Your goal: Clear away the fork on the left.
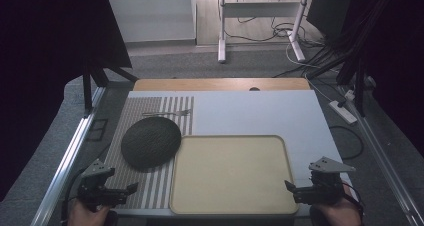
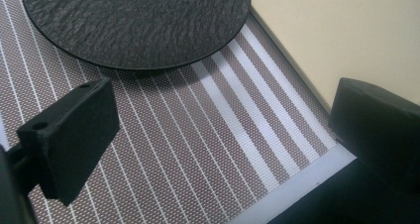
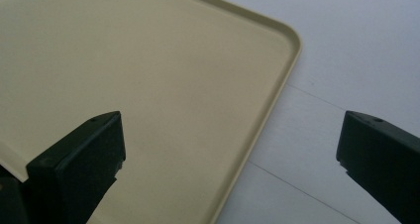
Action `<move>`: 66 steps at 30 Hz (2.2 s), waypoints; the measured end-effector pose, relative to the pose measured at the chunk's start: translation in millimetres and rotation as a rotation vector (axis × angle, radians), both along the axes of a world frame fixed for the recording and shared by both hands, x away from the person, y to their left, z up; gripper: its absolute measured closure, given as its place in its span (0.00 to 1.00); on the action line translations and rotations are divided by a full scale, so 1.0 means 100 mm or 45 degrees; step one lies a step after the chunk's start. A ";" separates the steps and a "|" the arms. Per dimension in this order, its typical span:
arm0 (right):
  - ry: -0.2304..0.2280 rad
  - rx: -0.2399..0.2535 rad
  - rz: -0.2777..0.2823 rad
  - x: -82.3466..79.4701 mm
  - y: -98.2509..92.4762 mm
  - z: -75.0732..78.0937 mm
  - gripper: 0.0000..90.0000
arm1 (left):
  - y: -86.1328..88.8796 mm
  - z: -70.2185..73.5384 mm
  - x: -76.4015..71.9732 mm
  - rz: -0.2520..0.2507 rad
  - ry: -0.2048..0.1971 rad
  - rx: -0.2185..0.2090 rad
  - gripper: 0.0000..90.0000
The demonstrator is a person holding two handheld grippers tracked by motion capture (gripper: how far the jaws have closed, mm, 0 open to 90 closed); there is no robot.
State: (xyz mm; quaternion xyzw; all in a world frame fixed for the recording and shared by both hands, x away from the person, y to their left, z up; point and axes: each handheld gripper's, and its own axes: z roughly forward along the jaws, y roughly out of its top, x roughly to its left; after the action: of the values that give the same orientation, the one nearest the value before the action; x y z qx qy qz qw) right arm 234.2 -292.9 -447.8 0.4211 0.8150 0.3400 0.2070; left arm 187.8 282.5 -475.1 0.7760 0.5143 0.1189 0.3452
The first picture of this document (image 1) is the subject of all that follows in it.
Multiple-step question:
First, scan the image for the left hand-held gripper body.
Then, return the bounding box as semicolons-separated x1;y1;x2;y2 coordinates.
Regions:
77;158;116;211

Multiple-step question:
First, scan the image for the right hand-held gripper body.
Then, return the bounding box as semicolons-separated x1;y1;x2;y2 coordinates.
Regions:
307;156;357;206

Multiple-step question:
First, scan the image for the person's left hand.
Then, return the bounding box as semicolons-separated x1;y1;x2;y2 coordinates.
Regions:
67;200;112;226

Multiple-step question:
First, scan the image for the person's right hand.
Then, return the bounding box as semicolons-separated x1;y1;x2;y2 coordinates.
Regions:
314;196;363;226

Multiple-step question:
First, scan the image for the grey striped placemat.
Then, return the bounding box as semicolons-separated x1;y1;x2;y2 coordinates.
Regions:
102;95;196;210

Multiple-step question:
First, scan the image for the dark grey round plate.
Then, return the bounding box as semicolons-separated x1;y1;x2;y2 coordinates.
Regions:
120;116;183;173

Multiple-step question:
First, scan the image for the beige rectangular tray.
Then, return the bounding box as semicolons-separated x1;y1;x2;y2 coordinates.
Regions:
168;134;300;217

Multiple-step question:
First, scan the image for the white power strip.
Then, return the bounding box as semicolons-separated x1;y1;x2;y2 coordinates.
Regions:
328;99;359;126

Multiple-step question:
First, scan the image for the white board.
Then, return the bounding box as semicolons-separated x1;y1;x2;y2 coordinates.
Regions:
113;89;351;219

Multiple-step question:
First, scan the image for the metal fork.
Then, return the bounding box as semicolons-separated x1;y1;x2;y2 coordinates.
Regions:
142;108;193;118

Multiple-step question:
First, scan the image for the black metal stand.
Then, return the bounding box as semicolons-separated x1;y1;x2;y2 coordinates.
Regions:
305;0;398;118
81;60;140;115

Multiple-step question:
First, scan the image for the white stand leg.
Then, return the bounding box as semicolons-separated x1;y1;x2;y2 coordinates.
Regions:
217;0;228;64
287;0;312;63

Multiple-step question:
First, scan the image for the white panel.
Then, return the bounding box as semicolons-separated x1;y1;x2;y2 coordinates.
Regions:
106;0;198;44

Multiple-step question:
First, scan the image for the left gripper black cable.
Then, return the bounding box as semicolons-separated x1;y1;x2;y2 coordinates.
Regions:
60;166;88;222

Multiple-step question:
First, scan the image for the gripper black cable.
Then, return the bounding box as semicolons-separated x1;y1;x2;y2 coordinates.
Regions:
60;166;88;222
340;181;365;218

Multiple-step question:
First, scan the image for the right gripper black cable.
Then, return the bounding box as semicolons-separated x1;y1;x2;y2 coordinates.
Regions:
340;181;365;218

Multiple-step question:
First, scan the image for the aluminium rail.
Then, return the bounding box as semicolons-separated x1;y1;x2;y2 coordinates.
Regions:
30;86;107;226
338;85;424;226

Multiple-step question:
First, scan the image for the black looped cable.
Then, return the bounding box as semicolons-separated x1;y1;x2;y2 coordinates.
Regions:
329;125;365;161

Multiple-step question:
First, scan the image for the white floor cable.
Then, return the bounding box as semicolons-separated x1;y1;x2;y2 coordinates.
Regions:
285;41;335;102

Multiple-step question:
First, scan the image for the black floor cable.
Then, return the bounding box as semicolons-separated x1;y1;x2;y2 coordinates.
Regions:
223;17;308;44

